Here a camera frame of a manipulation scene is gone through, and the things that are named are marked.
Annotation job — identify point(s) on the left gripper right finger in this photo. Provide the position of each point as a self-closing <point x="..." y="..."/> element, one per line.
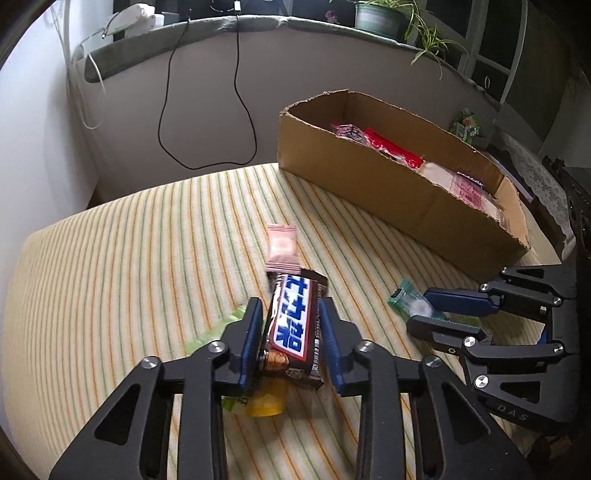
<point x="359" y="367"/>

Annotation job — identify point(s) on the brown chocolate bar blue label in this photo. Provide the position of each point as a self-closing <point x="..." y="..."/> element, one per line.
<point x="292" y="338"/>

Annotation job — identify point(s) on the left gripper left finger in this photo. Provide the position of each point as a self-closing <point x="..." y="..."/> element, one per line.
<point x="221" y="368"/>

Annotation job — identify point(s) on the pink candy packet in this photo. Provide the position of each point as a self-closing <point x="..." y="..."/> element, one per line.
<point x="281" y="255"/>

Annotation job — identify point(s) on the white power adapter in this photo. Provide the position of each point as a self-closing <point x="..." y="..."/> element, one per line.
<point x="134" y="20"/>

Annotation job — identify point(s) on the potted spider plant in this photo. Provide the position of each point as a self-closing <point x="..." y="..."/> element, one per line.
<point x="437" y="29"/>

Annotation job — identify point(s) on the cardboard box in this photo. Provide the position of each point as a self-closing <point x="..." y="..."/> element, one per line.
<point x="474" y="242"/>

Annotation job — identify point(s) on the green tissue pack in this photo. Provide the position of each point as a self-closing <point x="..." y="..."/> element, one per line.
<point x="466" y="127"/>

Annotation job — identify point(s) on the pink printed packet in box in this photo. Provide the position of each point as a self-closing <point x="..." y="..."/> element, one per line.
<point x="463" y="188"/>

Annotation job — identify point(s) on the red snack bag in box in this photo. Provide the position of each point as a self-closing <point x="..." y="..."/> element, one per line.
<point x="393" y="150"/>

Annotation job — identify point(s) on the red clear candy bag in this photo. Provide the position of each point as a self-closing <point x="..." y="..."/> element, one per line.
<point x="350" y="132"/>

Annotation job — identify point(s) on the teal mint candy wrapper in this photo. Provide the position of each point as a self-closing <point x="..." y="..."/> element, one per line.
<point x="408" y="301"/>

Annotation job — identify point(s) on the lace covered side table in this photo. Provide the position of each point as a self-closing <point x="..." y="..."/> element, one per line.
<point x="544" y="197"/>

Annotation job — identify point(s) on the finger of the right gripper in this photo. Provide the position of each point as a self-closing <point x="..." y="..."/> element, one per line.
<point x="474" y="342"/>
<point x="471" y="299"/>

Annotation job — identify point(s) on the grey window sill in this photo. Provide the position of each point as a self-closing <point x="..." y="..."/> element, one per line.
<point x="300" y="50"/>

